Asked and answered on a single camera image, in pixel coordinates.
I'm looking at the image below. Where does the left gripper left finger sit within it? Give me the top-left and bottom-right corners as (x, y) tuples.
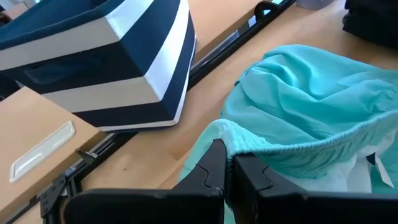
(63, 138), (228, 224)

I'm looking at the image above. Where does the white rectangular label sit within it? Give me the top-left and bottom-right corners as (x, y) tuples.
(9, 120), (76, 184)

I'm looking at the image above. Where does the teal garment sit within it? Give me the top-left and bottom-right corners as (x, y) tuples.
(178, 44), (398, 224)

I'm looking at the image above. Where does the black garment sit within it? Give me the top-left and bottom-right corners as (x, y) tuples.
(341, 0), (398, 51)

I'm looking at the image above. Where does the navy white striped fabric bin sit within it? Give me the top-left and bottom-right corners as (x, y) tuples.
(0, 0), (197, 133)

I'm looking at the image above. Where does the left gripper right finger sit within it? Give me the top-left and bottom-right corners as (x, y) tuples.
(231, 153), (398, 224)

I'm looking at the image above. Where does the black metal table frame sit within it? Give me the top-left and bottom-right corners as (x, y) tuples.
(6, 0), (297, 224)

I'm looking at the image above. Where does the light wooden table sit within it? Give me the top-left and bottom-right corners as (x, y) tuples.
(0, 0), (274, 216)

